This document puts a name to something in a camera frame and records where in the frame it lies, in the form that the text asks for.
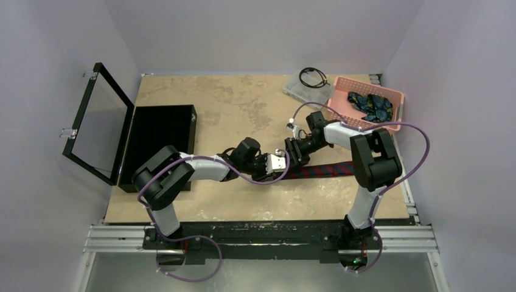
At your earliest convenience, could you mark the blue patterned tie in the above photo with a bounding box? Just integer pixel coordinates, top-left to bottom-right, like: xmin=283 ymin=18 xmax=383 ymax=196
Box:
xmin=347 ymin=91 xmax=393 ymax=123

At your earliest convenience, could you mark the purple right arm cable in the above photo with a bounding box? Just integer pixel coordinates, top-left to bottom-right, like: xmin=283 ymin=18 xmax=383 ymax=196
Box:
xmin=291 ymin=102 xmax=431 ymax=275

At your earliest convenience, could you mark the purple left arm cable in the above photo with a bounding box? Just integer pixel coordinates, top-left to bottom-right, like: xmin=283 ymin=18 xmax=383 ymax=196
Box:
xmin=137 ymin=149 xmax=291 ymax=283

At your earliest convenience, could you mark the black framed glass box lid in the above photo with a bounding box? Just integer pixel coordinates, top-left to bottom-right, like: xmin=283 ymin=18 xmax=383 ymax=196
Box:
xmin=60 ymin=62 xmax=134 ymax=186

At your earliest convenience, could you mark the aluminium frame rail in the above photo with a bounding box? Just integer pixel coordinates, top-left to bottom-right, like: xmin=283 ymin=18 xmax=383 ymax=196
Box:
xmin=77 ymin=220 xmax=449 ymax=291

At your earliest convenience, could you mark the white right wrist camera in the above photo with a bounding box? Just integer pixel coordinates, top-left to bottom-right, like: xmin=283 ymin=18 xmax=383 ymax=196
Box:
xmin=286 ymin=118 xmax=302 ymax=139

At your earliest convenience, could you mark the black coiled cable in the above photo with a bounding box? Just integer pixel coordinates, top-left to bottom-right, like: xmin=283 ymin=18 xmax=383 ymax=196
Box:
xmin=299 ymin=67 xmax=332 ymax=89

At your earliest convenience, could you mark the red navy striped tie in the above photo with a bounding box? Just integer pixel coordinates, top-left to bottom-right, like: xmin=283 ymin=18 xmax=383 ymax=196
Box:
xmin=282 ymin=161 xmax=354 ymax=180

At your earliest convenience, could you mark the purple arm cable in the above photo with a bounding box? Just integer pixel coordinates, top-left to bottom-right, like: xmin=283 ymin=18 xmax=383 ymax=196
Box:
xmin=291 ymin=102 xmax=431 ymax=275
xmin=137 ymin=149 xmax=291 ymax=283

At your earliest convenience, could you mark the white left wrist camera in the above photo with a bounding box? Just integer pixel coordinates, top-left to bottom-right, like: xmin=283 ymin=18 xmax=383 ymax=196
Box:
xmin=266 ymin=149 xmax=287 ymax=174

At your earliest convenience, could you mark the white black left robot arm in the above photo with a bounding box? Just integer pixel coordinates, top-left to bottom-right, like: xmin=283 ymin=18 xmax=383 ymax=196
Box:
xmin=131 ymin=137 xmax=290 ymax=249

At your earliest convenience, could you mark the black mounting base plate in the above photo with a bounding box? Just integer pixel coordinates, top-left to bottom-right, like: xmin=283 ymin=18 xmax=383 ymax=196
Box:
xmin=142 ymin=219 xmax=383 ymax=271

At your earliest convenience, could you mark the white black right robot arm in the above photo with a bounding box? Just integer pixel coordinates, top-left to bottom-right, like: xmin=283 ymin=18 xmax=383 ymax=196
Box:
xmin=285 ymin=111 xmax=402 ymax=248

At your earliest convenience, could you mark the pink plastic basket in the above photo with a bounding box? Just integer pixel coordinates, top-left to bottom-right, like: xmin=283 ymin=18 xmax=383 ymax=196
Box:
xmin=325 ymin=76 xmax=404 ymax=128

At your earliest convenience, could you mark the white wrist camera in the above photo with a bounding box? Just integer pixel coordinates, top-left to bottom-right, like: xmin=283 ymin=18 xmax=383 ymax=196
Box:
xmin=286 ymin=118 xmax=302 ymax=139
xmin=266 ymin=149 xmax=287 ymax=174

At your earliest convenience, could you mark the black tie display box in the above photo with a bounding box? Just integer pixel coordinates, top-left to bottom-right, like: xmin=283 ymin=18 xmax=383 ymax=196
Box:
xmin=118 ymin=105 xmax=197 ymax=193

